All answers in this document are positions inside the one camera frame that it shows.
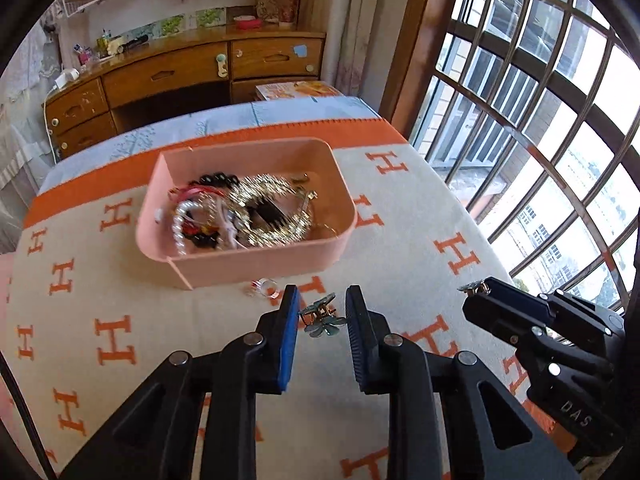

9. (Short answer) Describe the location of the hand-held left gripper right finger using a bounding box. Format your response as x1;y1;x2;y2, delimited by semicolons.
344;284;583;480

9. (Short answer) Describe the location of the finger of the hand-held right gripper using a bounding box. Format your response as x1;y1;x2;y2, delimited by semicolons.
461;291;535;347
481;276;557;329

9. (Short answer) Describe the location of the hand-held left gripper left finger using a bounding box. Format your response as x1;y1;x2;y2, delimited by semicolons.
59;284;302;480

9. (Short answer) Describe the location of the silver ring with stone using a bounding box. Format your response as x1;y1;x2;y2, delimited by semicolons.
243;277;281;300

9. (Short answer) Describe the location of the pink plastic box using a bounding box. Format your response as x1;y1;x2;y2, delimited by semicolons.
135;137;357;290

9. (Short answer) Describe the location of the pink strap smartwatch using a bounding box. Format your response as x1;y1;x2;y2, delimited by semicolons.
212;199;243;251

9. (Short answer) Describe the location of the gold chain jewelry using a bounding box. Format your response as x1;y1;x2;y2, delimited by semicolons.
226;173;319;248

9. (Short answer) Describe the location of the white pearl bracelet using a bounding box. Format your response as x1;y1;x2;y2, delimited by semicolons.
169;199;200;257

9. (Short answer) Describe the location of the red string bracelet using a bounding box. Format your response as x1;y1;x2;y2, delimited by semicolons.
169;183;222;202

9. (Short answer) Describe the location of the black bead bracelet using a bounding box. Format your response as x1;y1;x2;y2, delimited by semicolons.
188;171;241;251

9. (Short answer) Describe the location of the orange beige patterned blanket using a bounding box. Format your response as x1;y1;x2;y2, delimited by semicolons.
5;119;566;480

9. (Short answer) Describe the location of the window with metal grille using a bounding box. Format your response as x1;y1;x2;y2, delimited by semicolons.
407;0;640;321

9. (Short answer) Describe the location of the light blue printed bedsheet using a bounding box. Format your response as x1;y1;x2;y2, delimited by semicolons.
42;94;383;196

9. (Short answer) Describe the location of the orange magazine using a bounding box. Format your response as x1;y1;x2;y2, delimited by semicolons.
255;81;347;105

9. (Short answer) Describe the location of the pink blanket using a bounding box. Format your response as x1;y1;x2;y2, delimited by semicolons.
0;252;16;311

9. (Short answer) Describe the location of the wooden desk with drawers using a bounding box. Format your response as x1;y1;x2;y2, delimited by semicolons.
43;26;328;164

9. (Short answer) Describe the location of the pale floral curtain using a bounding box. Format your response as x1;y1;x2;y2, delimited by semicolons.
320;0;401;111

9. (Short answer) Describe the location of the white lace cover cloth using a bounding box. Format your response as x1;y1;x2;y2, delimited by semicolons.
0;24;67;256

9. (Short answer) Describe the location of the patterned cup with lid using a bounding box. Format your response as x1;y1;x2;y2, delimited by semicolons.
277;0;301;29

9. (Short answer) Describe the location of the black flashlight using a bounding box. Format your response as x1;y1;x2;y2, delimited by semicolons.
119;34;150;54

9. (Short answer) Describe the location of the green floral picture strip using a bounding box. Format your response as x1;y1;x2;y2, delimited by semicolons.
136;7;227;41

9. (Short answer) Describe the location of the white charger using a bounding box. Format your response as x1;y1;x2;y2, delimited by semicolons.
53;67;81;89

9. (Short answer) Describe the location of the white cable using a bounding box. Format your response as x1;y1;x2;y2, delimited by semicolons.
42;87;59;162

